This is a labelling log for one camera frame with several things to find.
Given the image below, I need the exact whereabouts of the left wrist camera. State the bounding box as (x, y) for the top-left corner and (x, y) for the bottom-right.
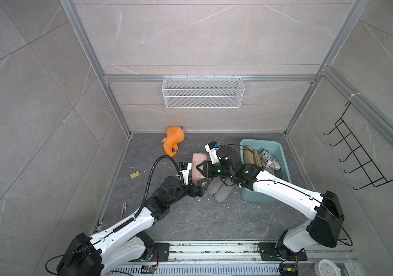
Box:
(178, 162), (192, 185)

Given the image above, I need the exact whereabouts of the gold binder clip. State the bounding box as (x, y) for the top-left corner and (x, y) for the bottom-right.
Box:
(130, 171), (140, 179)

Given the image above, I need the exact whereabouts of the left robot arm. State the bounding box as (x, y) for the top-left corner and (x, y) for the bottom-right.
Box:
(53, 157), (219, 276)

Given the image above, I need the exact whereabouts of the pink white clock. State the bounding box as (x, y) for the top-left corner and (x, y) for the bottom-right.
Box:
(314, 259), (341, 276)

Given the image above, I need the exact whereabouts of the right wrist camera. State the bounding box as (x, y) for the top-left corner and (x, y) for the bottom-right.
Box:
(205, 141), (219, 164)

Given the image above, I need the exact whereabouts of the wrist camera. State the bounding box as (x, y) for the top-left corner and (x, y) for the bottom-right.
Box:
(205, 141), (219, 164)
(178, 162), (192, 185)

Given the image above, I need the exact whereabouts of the teal plastic storage box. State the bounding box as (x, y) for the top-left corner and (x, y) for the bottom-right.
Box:
(240, 139), (292, 204)

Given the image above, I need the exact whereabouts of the metal base rail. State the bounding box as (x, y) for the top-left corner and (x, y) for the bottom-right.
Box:
(106, 241), (363, 276)

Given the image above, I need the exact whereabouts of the tan fabric case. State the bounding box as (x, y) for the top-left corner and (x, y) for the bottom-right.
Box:
(253, 150), (262, 167)
(243, 146), (255, 164)

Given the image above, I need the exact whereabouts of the black wire hook rack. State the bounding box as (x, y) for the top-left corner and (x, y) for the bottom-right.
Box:
(323, 101), (393, 190)

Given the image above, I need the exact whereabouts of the wooden clothes peg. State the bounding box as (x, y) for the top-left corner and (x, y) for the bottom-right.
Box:
(121, 202), (127, 218)

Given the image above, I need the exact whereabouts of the pink case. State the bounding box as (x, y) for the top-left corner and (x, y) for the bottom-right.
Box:
(191, 153), (207, 185)

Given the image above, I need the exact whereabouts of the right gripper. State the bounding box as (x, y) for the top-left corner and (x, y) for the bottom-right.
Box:
(196, 160), (234, 181)

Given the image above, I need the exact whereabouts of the orange plush whale toy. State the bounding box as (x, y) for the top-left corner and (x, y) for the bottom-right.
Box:
(162, 126), (185, 158)

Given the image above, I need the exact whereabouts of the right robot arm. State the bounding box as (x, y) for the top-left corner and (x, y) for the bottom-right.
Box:
(196, 141), (344, 259)

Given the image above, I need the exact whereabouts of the newspaper print case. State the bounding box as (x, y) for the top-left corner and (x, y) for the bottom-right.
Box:
(258, 147), (281, 173)

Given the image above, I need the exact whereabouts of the white wire mesh basket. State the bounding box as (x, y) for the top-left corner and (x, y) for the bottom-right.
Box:
(162, 77), (245, 109)

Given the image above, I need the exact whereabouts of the grey fabric glasses case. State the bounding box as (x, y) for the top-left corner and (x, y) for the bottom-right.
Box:
(206, 177), (223, 194)

